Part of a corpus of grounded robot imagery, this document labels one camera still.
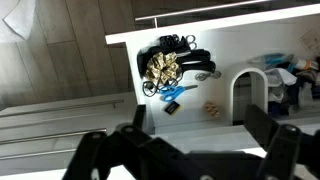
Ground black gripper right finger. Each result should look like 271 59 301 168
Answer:
244 104 320 180

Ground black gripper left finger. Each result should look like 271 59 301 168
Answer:
61 104 158 180

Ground white open vanity drawer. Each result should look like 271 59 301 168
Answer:
104 3 320 134

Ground white vanity cabinet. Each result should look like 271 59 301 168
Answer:
0 91 320 180

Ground dark clothing pile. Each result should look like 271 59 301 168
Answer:
266 66 320 118

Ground white crumpled cloth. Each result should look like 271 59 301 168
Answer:
264 68 298 88
268 87 285 104

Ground wooden hair clip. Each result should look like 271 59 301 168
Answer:
203 101 222 118

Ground white U-shaped pipe guard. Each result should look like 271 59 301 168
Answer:
229 66 269 126

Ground black yellow small card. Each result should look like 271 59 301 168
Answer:
162 101 183 117

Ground orange white tube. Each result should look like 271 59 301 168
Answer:
293 56 319 71

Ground blue plastic package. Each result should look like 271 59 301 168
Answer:
248 52 296 69

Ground silver metal clasp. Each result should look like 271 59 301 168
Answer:
194 69 223 82

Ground gold scrunchie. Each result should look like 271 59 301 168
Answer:
144 51 182 84

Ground black hair clips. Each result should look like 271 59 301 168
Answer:
158 33 198 51

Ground white floor mat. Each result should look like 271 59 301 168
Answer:
0 0 37 44

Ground long silver drawer handle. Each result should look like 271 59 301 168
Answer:
0 128 108 146

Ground black hair tie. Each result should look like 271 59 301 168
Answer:
141 78 179 98

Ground blue handled scissors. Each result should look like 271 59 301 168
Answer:
156 83 199 102

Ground silver open drawer handle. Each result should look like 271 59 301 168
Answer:
134 0 269 28

